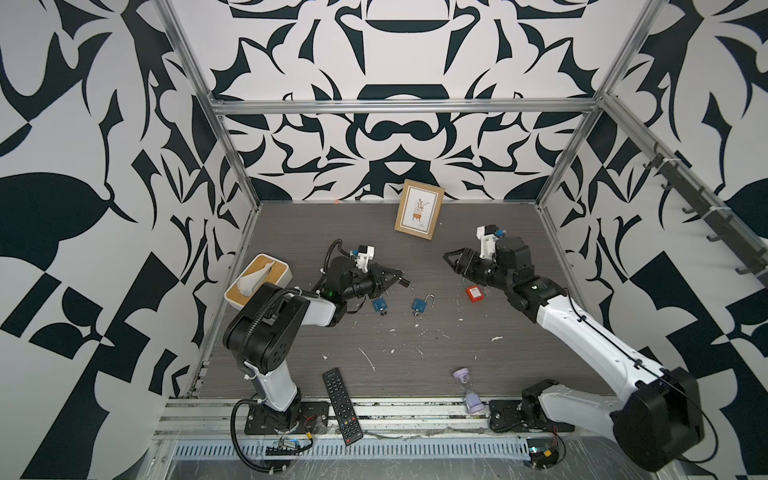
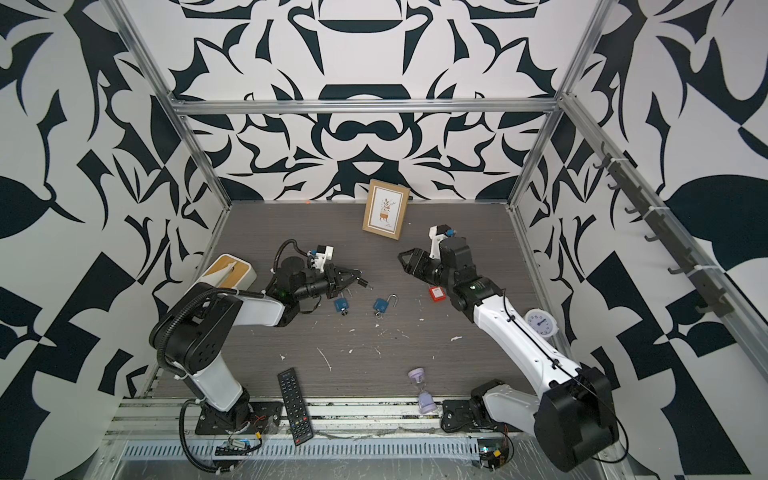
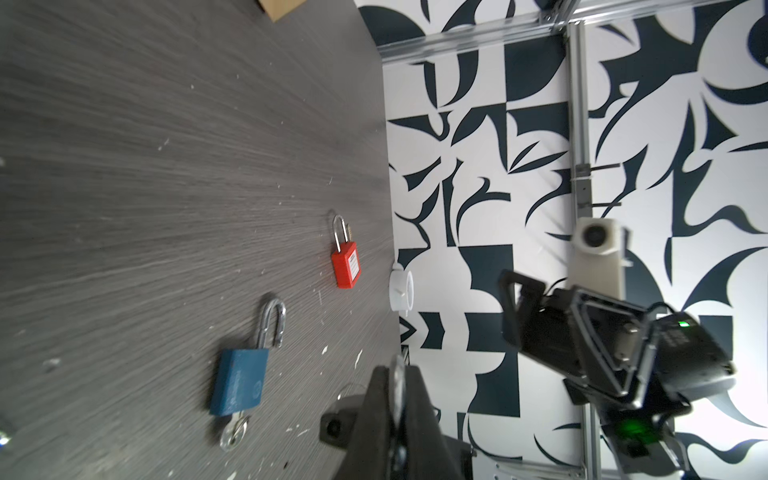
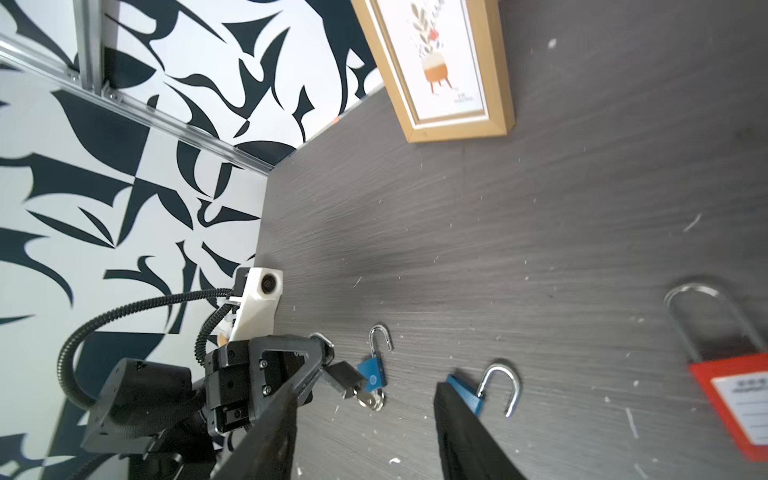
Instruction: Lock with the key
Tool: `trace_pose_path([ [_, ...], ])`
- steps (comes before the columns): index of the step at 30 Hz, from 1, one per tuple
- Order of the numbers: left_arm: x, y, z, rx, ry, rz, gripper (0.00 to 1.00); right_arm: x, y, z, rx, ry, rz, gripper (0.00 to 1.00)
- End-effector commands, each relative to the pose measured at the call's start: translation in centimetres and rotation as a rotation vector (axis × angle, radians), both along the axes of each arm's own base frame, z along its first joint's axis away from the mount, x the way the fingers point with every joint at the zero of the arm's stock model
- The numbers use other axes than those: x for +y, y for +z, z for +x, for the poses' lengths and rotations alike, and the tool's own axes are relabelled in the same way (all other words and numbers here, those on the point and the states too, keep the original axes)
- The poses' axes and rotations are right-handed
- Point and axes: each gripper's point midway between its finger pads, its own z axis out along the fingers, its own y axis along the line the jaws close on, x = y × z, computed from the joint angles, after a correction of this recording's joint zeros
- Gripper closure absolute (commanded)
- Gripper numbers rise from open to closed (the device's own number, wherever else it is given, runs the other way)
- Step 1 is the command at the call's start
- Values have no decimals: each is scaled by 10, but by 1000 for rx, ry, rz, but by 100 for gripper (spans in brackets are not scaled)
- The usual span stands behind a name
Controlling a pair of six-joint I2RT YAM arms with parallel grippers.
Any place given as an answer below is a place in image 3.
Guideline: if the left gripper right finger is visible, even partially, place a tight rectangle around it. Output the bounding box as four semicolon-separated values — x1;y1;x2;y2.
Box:
402;366;464;480

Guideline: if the white round clock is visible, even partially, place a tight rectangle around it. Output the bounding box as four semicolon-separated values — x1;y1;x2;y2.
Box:
388;263;415;317

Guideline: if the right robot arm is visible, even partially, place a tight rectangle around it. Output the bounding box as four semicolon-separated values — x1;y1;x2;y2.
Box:
499;270;736;479

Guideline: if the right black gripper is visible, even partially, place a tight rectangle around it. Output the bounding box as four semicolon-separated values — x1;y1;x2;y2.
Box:
498;270;649;396

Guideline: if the red padlock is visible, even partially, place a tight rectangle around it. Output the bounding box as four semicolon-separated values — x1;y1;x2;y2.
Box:
331;214;361;289

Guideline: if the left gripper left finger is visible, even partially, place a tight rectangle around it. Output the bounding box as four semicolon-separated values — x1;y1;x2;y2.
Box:
344;366;396;479

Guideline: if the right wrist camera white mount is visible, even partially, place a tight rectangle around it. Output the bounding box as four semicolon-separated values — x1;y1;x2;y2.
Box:
566;217;631;300

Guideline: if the wooden picture frame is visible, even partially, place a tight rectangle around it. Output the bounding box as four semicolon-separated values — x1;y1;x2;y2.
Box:
257;0;306;22

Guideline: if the blue padlock middle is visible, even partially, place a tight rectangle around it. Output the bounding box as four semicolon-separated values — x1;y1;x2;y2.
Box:
209;294;287;451

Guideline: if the small black padlock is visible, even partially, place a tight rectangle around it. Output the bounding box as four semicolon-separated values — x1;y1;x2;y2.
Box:
317;353;409;451

